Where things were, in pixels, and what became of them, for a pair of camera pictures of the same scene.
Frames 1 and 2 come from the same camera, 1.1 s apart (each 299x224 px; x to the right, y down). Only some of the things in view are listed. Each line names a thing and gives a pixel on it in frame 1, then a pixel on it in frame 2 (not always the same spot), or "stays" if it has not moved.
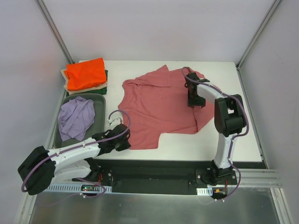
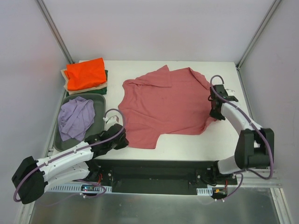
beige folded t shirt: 81,90 stays
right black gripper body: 195,99 to 215,108
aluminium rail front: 256,178 stays
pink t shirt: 157,104 stays
